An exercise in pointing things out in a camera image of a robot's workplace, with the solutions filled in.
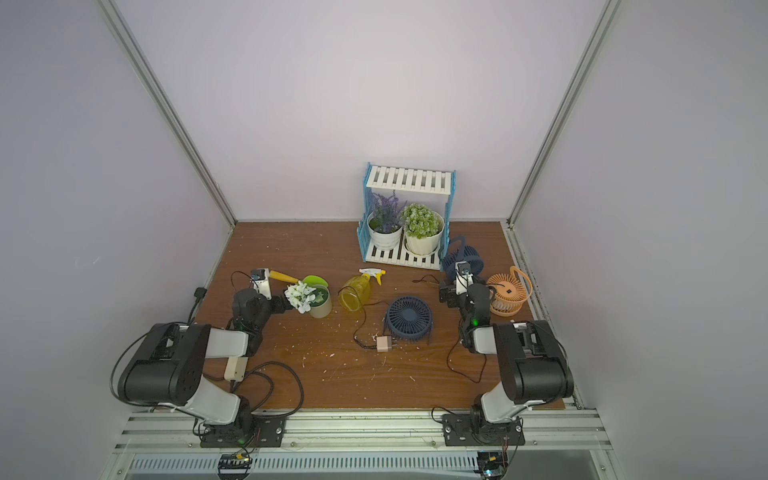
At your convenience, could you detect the dark blue round desk fan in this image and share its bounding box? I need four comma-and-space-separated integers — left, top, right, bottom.
384, 296, 433, 341

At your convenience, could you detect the beige power strip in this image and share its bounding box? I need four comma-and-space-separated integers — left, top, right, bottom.
223, 356, 249, 383

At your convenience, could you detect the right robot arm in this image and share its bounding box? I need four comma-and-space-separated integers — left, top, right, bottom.
439, 283, 575, 447

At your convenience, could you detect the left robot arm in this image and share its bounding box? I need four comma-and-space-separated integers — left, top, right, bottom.
109, 287, 305, 450

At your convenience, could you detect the orange desk fan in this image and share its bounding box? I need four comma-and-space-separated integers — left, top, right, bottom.
487, 266, 533, 317

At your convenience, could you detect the white flower beige pot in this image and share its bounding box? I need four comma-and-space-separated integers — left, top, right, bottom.
285, 281, 332, 319

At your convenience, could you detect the green yellow garden trowel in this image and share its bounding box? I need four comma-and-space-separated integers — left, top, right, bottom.
269, 270, 329, 287

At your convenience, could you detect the green plant white pot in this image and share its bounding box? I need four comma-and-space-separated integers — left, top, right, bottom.
401, 204, 444, 256

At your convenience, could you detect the lavender plant white pot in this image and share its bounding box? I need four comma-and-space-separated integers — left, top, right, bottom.
367, 191, 405, 251

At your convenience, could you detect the yellow spray bottle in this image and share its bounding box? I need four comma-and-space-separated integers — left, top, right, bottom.
338, 268, 386, 312

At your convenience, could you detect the blue white plant shelf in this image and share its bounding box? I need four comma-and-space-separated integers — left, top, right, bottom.
357, 164, 456, 270

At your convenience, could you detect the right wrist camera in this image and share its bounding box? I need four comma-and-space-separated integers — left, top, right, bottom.
455, 261, 473, 295

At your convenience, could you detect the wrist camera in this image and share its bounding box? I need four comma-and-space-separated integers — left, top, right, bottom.
250, 268, 272, 299
455, 261, 473, 295

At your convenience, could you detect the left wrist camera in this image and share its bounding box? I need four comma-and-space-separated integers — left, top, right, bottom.
250, 268, 272, 299

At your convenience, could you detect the dark blue fan with handle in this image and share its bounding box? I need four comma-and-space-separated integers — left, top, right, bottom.
441, 236, 484, 282

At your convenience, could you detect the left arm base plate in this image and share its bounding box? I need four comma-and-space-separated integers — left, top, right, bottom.
197, 413, 286, 449

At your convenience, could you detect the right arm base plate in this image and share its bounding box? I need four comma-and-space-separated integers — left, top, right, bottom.
440, 413, 526, 447

